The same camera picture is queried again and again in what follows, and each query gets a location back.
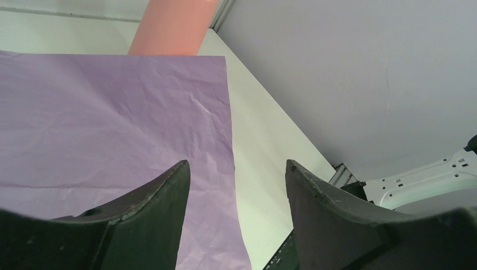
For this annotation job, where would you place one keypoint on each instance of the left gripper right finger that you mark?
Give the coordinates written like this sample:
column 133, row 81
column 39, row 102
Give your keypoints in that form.
column 337, row 230

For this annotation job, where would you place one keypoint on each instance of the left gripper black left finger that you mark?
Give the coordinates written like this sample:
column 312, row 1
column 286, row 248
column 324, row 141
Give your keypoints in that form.
column 139, row 230

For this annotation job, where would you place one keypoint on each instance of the pink paper flower bouquet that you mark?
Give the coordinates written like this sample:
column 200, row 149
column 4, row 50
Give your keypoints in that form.
column 78, row 131

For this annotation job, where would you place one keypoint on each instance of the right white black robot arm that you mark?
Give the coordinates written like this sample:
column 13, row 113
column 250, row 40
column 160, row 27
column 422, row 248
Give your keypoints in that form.
column 444, row 185

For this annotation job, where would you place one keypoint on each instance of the pink cylindrical vase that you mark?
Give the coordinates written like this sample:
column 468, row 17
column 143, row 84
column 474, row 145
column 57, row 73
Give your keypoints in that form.
column 173, row 27

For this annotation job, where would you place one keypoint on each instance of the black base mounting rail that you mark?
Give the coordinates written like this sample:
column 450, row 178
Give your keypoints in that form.
column 286, row 257

